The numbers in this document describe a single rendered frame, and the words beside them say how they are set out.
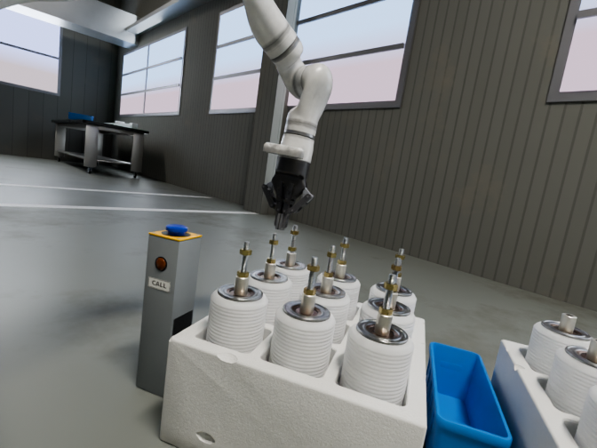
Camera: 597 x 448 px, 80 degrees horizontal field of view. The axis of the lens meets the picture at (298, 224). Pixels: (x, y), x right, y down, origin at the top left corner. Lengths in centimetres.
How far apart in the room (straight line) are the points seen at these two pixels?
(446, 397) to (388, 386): 44
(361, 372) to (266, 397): 14
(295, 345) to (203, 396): 17
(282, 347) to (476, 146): 209
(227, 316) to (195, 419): 17
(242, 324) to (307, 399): 15
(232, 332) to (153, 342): 22
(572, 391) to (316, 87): 67
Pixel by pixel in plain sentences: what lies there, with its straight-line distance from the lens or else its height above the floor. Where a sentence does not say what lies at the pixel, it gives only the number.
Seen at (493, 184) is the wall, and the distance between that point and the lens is 240.
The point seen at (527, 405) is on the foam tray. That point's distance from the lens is 72.
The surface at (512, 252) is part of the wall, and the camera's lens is 237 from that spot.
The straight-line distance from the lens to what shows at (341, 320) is 67.
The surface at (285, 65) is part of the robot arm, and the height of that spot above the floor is 67.
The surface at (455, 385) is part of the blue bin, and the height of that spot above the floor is 3.
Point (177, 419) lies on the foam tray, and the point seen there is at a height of 5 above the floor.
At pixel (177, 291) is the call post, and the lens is 70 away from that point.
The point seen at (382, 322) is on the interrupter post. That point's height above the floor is 27.
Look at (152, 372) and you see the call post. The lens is 79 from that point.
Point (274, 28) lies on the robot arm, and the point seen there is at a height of 72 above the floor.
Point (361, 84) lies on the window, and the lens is 302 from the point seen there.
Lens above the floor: 47
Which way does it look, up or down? 8 degrees down
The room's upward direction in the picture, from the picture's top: 8 degrees clockwise
